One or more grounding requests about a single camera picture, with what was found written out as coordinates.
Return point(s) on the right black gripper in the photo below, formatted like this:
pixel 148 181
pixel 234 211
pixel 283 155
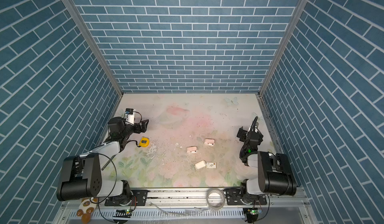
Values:
pixel 245 133

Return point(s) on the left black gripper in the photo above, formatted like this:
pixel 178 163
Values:
pixel 142 127

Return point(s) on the pink stapler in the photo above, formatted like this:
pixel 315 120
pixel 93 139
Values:
pixel 209 142
pixel 191 149

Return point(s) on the white staple box sleeve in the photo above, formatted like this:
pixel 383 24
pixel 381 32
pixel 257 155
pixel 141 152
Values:
pixel 211 165

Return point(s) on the white staple box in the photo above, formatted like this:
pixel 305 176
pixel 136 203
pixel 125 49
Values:
pixel 200 165

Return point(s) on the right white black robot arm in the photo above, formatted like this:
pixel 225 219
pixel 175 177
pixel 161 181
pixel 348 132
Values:
pixel 275 175

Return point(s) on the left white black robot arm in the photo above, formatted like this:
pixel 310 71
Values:
pixel 81 176

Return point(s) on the yellow tape measure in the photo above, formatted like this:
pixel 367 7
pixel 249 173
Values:
pixel 144 142

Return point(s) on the black thin rod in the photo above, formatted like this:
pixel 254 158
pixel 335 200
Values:
pixel 108 162

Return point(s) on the clear tape roll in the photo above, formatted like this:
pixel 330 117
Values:
pixel 215 199

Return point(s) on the plush panda toy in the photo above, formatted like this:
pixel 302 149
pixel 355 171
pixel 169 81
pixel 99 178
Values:
pixel 85 210

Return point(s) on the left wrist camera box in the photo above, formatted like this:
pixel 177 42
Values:
pixel 129 116

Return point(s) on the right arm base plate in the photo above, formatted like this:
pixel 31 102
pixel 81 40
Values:
pixel 237 197

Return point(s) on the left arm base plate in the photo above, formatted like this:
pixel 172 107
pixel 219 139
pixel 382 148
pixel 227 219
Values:
pixel 134 198

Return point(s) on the aluminium front rail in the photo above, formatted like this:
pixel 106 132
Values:
pixel 196 198

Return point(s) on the white slotted cable duct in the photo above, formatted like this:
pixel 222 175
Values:
pixel 168 214

